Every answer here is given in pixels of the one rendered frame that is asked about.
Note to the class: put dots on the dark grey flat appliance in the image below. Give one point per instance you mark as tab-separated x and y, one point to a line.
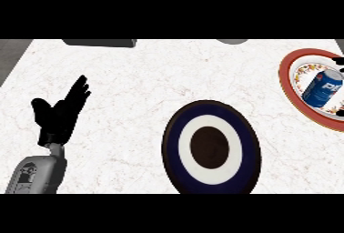
100	42

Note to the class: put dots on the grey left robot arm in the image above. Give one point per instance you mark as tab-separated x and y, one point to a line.
36	174

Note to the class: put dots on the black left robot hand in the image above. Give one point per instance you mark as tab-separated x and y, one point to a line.
57	121

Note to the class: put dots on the blue soda can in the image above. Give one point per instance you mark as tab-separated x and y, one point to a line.
323	88

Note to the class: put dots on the red rimmed floral plate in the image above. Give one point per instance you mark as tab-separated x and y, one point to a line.
287	85

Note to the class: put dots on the dark blue ringed plate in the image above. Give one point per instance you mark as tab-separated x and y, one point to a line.
209	147

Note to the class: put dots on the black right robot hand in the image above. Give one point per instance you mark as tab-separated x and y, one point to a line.
338	61

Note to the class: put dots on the grey rounded object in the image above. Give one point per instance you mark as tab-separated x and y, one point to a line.
231	41

